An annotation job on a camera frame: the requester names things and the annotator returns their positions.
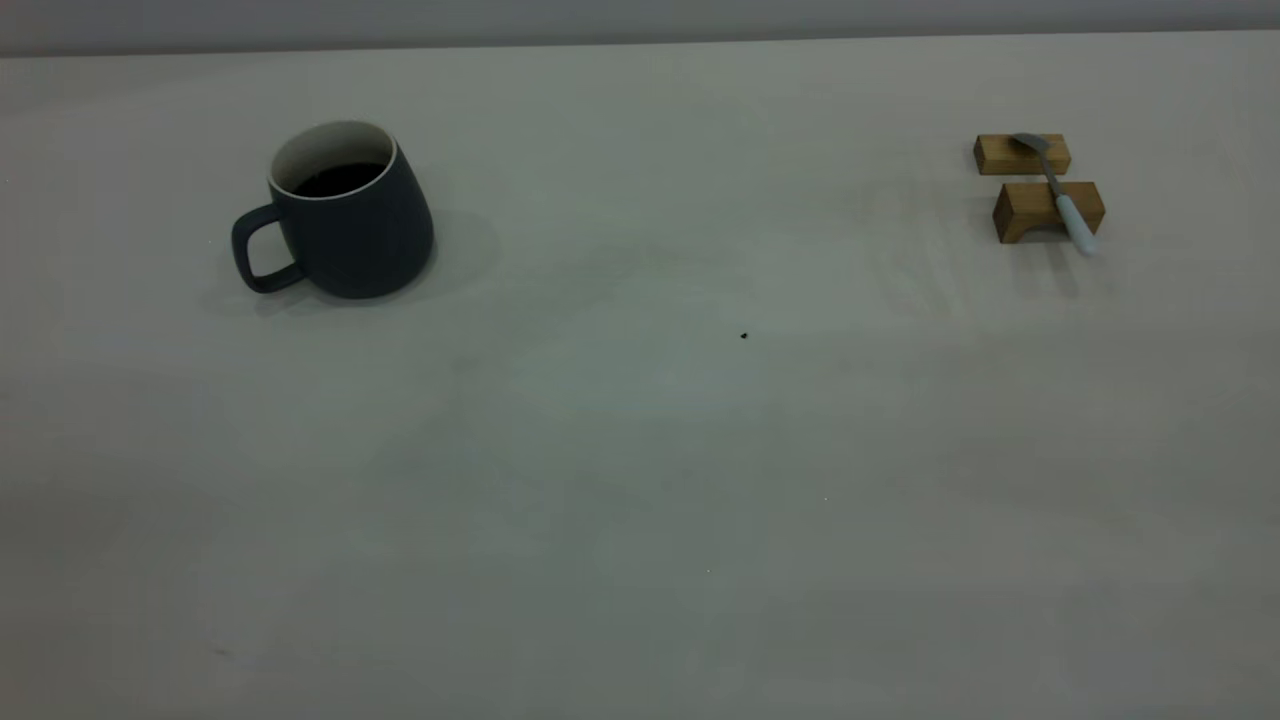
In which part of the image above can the dark grey ceramic mug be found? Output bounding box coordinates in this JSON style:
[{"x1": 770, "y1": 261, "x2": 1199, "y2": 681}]
[{"x1": 231, "y1": 120, "x2": 436, "y2": 300}]

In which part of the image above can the metal spoon light blue handle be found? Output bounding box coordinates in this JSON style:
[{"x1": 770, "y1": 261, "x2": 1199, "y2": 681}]
[{"x1": 1009, "y1": 132, "x2": 1100, "y2": 255}]

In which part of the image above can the flat rectangular wooden block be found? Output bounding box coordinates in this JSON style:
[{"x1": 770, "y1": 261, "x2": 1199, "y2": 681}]
[{"x1": 974, "y1": 133, "x2": 1072, "y2": 177}]

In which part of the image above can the arched wooden block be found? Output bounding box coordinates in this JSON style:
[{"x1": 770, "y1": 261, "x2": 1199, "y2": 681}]
[{"x1": 993, "y1": 180, "x2": 1107, "y2": 245}]

